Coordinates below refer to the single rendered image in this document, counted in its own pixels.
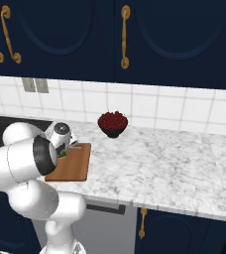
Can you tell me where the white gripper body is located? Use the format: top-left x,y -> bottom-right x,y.
67,131 -> 79,148

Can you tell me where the navy base cupboard door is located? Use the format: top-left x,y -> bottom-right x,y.
0,183 -> 43,254
134,206 -> 226,254

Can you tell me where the navy wall cupboard door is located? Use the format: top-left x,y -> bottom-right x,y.
0,0 -> 116,83
113,0 -> 226,91

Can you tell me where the grey wall socket plate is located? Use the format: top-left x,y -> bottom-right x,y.
34,77 -> 51,94
21,76 -> 37,93

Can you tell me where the red berries heap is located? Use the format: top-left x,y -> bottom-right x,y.
97,110 -> 129,131

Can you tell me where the black bowl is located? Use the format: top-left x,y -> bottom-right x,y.
99,123 -> 129,139

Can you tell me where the black dishwasher handle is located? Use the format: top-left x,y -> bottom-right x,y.
85,203 -> 127,215

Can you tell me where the brown wooden cutting board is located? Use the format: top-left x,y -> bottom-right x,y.
45,142 -> 92,183

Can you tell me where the grey dishwasher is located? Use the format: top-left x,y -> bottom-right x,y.
32,197 -> 139,254

